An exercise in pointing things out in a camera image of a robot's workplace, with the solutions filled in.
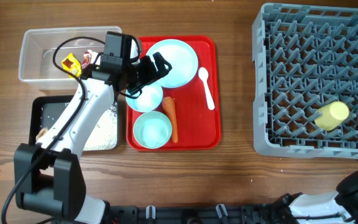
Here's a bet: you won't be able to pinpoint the grey dishwasher rack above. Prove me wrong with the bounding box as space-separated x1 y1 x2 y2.
252 3 358 160

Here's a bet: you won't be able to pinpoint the yellow snack wrapper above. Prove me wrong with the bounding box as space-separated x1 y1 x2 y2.
61 53 82 77

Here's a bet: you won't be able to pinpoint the white plastic spoon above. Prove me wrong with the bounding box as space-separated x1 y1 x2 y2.
198 67 215 110

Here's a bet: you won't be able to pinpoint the light blue plate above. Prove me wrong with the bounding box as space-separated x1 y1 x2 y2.
146 39 198 88

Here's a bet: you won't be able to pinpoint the green bowl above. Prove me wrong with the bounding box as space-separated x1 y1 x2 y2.
132 111 173 149

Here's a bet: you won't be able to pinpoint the red silver snack wrapper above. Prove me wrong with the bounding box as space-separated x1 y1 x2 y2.
81 51 93 70

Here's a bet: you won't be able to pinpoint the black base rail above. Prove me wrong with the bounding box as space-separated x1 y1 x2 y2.
101 203 297 224

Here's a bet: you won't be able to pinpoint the clear plastic bin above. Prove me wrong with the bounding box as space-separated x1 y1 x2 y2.
18 26 122 90

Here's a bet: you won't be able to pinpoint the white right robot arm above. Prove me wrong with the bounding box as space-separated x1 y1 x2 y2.
271 171 358 224

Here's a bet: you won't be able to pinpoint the red tray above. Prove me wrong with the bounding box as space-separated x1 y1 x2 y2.
126 35 221 151

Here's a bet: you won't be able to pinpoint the black tray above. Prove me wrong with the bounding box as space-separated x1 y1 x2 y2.
29 95 122 149

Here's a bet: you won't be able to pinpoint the yellow plastic cup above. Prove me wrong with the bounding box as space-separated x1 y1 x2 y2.
314 101 350 131

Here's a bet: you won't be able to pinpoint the brown round food piece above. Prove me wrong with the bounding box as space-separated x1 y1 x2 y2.
35 128 48 141

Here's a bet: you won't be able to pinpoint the light blue bowl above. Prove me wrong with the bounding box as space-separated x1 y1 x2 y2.
126 83 163 113

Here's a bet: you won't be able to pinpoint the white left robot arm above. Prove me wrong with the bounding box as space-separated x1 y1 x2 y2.
7 52 172 223

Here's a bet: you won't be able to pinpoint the white tissue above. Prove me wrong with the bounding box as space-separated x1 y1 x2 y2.
88 50 101 65

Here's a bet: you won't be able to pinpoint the pile of white rice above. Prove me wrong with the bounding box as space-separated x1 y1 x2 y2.
84 102 118 151

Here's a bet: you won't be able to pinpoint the orange carrot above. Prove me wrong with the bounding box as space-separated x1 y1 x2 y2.
162 96 178 143

